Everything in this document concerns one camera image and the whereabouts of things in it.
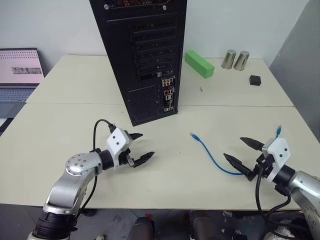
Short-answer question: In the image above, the dark rounded shape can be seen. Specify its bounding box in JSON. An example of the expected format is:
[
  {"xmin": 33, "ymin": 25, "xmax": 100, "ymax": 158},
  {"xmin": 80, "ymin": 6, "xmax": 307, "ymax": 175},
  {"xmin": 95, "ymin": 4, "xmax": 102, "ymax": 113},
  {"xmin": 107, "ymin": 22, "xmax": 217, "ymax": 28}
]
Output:
[
  {"xmin": 133, "ymin": 215, "xmax": 156, "ymax": 240},
  {"xmin": 188, "ymin": 210, "xmax": 221, "ymax": 240}
]

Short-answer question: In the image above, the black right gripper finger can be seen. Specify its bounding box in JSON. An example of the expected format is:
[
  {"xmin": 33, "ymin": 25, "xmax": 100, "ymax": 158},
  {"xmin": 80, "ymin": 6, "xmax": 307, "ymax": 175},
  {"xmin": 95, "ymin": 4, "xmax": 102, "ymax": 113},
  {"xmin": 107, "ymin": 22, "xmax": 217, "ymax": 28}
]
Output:
[
  {"xmin": 222, "ymin": 152, "xmax": 252, "ymax": 176},
  {"xmin": 239, "ymin": 136, "xmax": 266, "ymax": 152}
]

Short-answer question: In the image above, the small black box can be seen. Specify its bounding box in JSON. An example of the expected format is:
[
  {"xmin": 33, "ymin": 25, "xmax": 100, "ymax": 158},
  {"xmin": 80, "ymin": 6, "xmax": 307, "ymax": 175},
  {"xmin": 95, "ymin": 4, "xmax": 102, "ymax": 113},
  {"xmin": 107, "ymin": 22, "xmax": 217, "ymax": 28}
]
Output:
[{"xmin": 248, "ymin": 74, "xmax": 262, "ymax": 87}]

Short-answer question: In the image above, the silver metal cup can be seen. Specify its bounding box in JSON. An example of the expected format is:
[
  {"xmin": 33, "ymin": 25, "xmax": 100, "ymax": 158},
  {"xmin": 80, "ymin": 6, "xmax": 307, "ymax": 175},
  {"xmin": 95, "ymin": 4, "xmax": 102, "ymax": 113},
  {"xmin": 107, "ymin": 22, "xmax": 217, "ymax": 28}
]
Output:
[
  {"xmin": 233, "ymin": 50, "xmax": 251, "ymax": 72},
  {"xmin": 220, "ymin": 49, "xmax": 238, "ymax": 70}
]

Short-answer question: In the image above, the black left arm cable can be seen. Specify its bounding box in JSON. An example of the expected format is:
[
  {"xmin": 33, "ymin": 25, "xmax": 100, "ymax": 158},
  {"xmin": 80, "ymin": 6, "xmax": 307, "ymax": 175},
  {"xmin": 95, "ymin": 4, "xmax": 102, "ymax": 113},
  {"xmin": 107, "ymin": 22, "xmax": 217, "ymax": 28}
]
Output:
[{"xmin": 74, "ymin": 119, "xmax": 116, "ymax": 221}]

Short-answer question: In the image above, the black computer tower case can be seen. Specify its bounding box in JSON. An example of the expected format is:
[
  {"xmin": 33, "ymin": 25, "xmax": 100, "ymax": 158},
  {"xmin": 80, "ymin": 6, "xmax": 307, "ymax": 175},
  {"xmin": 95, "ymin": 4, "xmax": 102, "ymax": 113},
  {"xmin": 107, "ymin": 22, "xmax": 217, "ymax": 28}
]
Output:
[{"xmin": 89, "ymin": 0, "xmax": 188, "ymax": 127}]

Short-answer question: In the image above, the green rectangular block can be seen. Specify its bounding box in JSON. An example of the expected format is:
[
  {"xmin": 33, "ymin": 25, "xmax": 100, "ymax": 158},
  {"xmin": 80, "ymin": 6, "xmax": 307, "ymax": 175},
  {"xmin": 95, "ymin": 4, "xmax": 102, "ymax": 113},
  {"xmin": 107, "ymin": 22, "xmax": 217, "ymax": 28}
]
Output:
[{"xmin": 184, "ymin": 49, "xmax": 216, "ymax": 80}]

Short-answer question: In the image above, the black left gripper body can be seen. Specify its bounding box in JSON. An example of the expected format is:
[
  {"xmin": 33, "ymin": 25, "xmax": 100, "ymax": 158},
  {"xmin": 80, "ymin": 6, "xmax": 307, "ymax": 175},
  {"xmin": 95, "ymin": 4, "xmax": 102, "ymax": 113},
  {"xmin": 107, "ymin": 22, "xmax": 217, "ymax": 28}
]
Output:
[{"xmin": 116, "ymin": 147, "xmax": 137, "ymax": 168}]

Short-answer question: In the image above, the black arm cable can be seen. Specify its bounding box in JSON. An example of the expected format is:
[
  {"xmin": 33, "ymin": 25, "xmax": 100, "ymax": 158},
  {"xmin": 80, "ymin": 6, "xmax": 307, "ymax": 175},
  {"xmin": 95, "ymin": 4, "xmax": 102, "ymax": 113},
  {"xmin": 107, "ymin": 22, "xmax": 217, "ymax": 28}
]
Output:
[
  {"xmin": 74, "ymin": 119, "xmax": 116, "ymax": 221},
  {"xmin": 254, "ymin": 166, "xmax": 292, "ymax": 231}
]

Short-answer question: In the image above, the blue ethernet cable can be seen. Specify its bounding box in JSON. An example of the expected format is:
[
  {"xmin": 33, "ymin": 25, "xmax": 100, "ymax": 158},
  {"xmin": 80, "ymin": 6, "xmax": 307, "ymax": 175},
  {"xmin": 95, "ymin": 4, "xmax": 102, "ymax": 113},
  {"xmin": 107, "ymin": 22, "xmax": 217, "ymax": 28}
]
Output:
[{"xmin": 189, "ymin": 124, "xmax": 283, "ymax": 176}]

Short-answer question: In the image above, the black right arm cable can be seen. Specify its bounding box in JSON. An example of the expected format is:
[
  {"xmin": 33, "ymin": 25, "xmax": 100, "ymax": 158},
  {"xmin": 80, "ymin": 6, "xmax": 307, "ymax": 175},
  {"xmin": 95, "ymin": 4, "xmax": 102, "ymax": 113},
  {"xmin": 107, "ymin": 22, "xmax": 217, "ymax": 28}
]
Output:
[{"xmin": 254, "ymin": 166, "xmax": 292, "ymax": 231}]

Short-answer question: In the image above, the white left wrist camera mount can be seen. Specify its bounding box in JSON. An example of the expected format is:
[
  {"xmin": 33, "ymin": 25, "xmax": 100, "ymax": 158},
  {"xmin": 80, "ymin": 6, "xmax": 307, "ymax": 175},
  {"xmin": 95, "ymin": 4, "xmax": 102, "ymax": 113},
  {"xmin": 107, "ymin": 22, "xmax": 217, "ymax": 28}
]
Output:
[{"xmin": 106, "ymin": 127, "xmax": 134, "ymax": 171}]

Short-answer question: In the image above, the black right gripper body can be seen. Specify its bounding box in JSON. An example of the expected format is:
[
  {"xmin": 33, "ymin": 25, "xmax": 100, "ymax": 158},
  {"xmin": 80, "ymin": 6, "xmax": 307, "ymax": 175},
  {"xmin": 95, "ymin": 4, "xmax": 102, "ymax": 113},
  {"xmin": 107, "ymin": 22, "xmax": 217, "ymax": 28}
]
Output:
[{"xmin": 245, "ymin": 150, "xmax": 275, "ymax": 182}]

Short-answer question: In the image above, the open grey laptop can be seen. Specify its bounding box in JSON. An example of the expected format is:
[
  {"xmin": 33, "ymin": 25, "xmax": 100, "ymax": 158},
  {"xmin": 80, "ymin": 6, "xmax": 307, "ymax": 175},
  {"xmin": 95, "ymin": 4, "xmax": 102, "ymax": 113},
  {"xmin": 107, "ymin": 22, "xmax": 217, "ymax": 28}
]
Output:
[{"xmin": 0, "ymin": 47, "xmax": 46, "ymax": 119}]

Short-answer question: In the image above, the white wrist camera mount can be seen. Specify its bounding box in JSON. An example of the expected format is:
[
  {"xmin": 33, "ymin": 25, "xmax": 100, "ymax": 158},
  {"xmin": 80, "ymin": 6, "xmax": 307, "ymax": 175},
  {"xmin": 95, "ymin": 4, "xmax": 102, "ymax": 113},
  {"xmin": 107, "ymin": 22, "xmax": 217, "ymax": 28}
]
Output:
[
  {"xmin": 261, "ymin": 137, "xmax": 292, "ymax": 182},
  {"xmin": 106, "ymin": 127, "xmax": 134, "ymax": 171}
]

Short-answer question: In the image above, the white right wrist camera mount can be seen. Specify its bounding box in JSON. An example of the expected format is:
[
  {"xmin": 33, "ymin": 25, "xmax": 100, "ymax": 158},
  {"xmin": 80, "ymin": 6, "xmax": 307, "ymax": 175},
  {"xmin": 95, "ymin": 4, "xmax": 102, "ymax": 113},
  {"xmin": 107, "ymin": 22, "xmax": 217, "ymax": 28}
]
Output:
[{"xmin": 261, "ymin": 137, "xmax": 292, "ymax": 182}]

